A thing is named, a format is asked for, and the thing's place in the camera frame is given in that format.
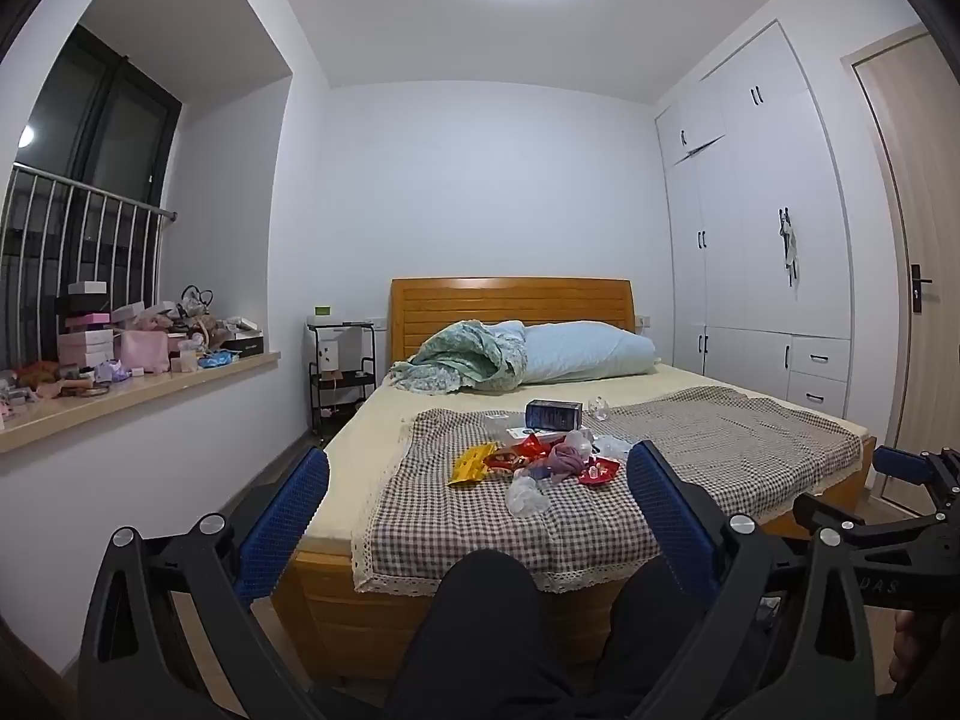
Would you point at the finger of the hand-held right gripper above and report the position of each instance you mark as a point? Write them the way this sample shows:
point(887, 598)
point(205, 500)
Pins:
point(904, 465)
point(900, 562)

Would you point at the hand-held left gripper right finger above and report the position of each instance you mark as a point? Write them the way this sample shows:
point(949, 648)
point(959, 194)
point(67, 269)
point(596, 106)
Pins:
point(667, 517)

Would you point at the stack of pink boxes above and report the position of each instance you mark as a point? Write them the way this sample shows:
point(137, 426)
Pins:
point(86, 337)

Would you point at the light blue pillow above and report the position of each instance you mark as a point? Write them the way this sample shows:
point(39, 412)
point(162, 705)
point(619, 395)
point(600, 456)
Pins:
point(592, 352)

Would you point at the yellow snack packet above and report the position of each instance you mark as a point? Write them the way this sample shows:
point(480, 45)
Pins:
point(472, 465)

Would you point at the person's leg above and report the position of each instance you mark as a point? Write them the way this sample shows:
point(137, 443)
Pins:
point(487, 630)
point(652, 645)

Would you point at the brown checkered cloth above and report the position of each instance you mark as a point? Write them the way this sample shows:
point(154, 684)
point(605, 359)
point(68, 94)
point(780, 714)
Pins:
point(735, 435)

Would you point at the light wooden door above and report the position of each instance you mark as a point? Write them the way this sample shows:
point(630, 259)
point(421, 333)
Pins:
point(915, 202)

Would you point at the wooden bed frame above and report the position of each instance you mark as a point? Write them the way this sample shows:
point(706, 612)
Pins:
point(510, 307)

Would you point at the person's left leg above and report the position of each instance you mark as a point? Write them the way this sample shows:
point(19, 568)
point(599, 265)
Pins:
point(487, 630)

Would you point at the person's right leg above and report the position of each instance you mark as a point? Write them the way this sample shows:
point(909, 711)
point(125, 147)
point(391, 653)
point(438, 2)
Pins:
point(652, 645)

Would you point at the white wardrobe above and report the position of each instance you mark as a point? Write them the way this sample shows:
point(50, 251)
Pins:
point(750, 165)

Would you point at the metal window railing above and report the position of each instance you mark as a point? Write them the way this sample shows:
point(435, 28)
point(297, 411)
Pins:
point(90, 199)

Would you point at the black trolley shelf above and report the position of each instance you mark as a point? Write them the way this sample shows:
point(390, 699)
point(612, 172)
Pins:
point(341, 326)

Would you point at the purple cloth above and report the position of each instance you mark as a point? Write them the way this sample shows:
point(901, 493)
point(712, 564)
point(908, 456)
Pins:
point(566, 459)

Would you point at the wooden window sill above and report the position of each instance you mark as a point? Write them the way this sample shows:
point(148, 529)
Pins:
point(150, 397)

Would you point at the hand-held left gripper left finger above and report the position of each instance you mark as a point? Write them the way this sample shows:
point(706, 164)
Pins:
point(289, 517)

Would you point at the hanging wardrobe ornament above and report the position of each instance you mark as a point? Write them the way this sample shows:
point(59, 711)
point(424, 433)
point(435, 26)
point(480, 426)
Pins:
point(787, 240)

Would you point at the clear plastic cup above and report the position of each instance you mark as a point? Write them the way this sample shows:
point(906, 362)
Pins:
point(495, 426)

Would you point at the dark blue box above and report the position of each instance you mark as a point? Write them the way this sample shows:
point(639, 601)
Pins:
point(553, 415)

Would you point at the flat black box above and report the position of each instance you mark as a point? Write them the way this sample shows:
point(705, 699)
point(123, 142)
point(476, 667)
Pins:
point(244, 346)

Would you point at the clear plastic wrapper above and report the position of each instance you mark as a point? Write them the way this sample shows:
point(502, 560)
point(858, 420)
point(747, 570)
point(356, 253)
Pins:
point(525, 499)

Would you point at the white box on trolley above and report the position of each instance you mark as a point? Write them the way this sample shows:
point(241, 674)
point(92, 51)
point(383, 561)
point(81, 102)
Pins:
point(329, 358)

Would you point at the blue plastic packet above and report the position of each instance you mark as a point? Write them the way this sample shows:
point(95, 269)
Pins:
point(216, 360)

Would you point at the green floral blanket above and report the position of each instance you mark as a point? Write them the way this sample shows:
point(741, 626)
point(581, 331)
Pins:
point(457, 360)

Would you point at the small clear plastic blister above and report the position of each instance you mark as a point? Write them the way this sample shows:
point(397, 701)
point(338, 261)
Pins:
point(598, 409)

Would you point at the pink bag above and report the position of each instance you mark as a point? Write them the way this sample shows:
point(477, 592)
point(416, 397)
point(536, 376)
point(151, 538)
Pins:
point(144, 352)

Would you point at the dark window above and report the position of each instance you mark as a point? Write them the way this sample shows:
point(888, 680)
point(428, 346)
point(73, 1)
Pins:
point(112, 135)

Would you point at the white jar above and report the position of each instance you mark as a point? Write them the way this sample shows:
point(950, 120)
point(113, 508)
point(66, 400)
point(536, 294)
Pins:
point(184, 362)

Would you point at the person's right hand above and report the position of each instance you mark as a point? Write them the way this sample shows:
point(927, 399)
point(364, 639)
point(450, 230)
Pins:
point(911, 652)

